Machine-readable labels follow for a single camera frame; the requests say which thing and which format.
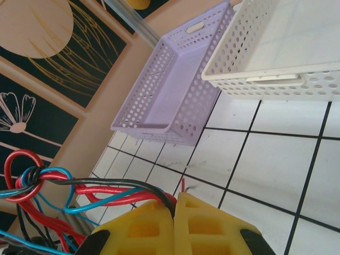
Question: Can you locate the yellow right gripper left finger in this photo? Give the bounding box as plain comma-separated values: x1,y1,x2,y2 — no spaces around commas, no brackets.
75,200,175,255

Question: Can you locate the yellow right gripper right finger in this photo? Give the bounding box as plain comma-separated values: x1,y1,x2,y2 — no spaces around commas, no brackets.
174,191,277,255

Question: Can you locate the red cable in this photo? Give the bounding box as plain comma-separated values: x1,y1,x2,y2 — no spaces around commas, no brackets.
75,178,188,208
4,150,80,253

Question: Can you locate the black cable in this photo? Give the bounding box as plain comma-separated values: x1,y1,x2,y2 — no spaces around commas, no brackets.
15,201,59,253
0,166,177,213

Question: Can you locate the tangle of coloured wires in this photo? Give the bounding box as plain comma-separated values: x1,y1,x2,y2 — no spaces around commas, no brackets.
21,166,163,215

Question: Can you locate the blue cable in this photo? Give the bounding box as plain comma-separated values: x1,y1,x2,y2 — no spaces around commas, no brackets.
0,191,78,255

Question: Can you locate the purple perforated plastic basket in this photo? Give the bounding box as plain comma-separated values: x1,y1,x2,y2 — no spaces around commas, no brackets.
110,0,236,147

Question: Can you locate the large white perforated basket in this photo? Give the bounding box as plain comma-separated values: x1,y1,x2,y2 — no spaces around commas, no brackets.
201,0,340,102

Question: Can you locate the beige circle gold lines panel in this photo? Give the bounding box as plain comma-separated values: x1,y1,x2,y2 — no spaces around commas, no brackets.
0,0,132,109

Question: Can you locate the single pink flower wall panel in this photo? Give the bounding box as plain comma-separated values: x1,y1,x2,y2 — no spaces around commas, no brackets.
0,73,80,160

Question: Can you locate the aluminium corner post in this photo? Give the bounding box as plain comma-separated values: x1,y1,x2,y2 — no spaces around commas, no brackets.
103,0,163,48

